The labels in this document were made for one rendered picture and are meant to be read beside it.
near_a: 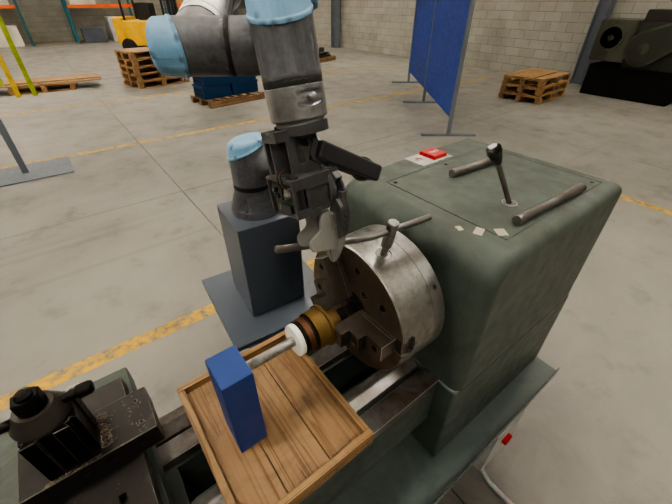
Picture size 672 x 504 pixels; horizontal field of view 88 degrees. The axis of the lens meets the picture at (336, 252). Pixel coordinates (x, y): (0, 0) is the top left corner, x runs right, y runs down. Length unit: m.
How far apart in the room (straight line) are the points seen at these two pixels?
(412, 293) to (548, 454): 1.45
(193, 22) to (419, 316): 0.60
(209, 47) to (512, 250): 0.61
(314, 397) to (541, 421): 1.43
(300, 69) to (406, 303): 0.44
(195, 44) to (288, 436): 0.73
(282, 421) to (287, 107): 0.66
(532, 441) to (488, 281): 1.39
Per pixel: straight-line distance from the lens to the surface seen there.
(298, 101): 0.45
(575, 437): 2.14
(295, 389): 0.91
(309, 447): 0.84
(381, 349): 0.70
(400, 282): 0.69
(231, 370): 0.68
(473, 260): 0.73
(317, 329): 0.71
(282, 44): 0.45
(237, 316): 1.28
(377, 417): 0.89
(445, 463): 1.24
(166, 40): 0.58
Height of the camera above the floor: 1.65
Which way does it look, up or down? 36 degrees down
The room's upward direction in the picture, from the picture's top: straight up
